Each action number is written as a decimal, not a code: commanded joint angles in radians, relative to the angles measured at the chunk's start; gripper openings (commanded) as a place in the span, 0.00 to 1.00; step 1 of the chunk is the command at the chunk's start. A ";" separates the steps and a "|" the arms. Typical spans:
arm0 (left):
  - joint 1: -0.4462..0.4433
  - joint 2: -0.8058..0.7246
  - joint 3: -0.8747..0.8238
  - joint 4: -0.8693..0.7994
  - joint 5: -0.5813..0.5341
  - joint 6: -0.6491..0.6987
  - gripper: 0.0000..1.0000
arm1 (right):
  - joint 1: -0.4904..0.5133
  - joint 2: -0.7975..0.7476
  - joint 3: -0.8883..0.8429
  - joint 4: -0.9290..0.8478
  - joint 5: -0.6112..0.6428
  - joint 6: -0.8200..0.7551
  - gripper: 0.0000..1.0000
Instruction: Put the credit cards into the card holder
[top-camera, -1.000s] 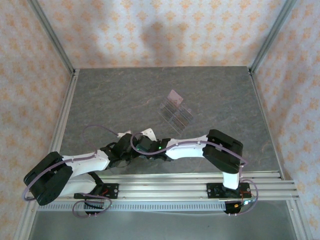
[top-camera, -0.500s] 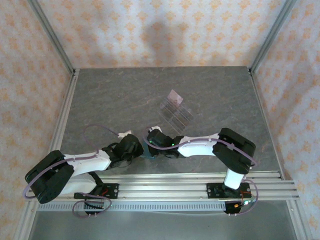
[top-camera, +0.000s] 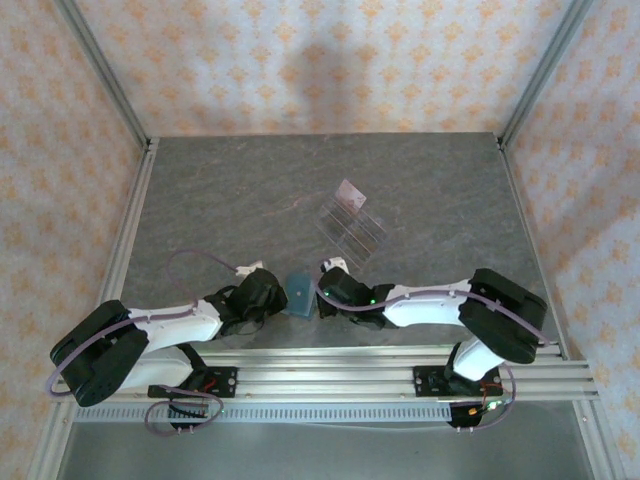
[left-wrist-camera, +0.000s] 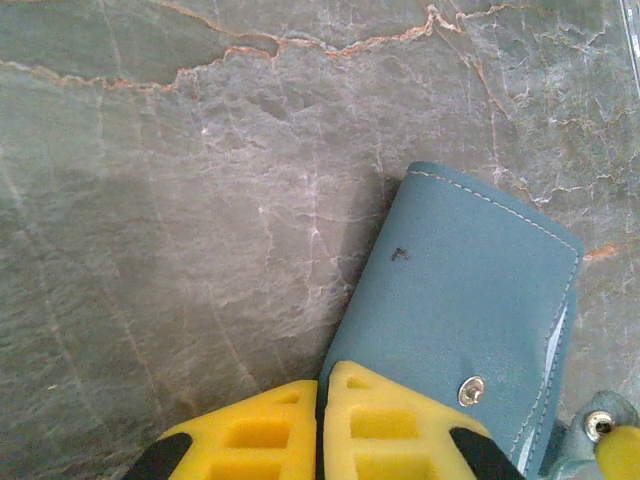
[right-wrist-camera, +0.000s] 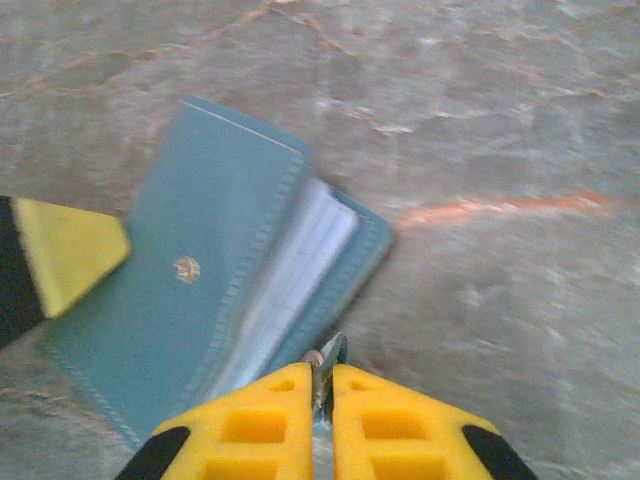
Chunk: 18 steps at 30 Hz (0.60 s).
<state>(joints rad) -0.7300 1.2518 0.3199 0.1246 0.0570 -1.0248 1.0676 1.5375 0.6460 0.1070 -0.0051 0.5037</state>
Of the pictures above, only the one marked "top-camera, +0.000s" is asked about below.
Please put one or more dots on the teal card holder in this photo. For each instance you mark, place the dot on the teal card holder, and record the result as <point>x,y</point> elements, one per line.
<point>301,295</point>

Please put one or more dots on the clear acrylic card stand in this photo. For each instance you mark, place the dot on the clear acrylic card stand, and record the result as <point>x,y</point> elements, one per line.
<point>350,235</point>

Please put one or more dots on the red pink credit card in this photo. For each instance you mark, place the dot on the red pink credit card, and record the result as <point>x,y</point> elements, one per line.
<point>351,196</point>

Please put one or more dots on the grey metal lower shelf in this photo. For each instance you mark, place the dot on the grey metal lower shelf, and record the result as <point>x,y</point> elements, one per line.
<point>320,455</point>

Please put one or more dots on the aluminium table edge rail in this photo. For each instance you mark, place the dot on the aluminium table edge rail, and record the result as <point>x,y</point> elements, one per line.
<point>325,351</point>

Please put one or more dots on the aluminium front rail beam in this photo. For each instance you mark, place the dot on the aluminium front rail beam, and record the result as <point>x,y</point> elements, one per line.
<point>325,380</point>

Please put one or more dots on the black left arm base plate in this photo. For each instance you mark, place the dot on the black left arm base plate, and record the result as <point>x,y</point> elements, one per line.
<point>225,382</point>

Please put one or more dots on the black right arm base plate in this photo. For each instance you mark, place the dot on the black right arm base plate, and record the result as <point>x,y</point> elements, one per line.
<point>427,382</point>

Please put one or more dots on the black electronics bracket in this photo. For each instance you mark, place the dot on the black electronics bracket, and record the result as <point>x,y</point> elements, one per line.
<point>470,417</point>
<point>187,412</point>

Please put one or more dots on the aluminium table side rail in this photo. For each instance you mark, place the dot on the aluminium table side rail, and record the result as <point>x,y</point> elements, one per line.
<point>130,235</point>
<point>530,235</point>

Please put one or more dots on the aluminium frame post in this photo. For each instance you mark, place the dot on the aluminium frame post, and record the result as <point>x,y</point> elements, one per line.
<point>545,75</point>
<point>105,75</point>

